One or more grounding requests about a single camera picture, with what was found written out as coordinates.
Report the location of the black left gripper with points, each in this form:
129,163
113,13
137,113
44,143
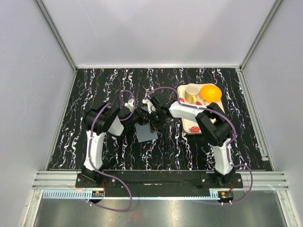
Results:
141,113

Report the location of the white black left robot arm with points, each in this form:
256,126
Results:
102,121

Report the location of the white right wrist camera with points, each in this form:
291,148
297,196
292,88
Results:
149,105

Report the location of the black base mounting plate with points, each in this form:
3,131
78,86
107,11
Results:
158,184

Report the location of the cream yellow cup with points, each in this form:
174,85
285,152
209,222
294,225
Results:
191,93

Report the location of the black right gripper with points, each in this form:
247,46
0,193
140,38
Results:
155,124

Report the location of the orange bowl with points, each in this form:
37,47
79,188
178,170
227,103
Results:
211,93

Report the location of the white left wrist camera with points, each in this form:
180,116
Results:
130,105

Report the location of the white slotted cable duct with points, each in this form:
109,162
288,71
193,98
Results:
72,194

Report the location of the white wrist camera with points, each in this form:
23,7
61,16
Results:
130,105
149,105

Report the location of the strawberry pattern tray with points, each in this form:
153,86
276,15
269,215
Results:
188,112

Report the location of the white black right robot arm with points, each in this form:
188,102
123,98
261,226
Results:
215,127

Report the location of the grey paper envelope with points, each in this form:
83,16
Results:
144,133

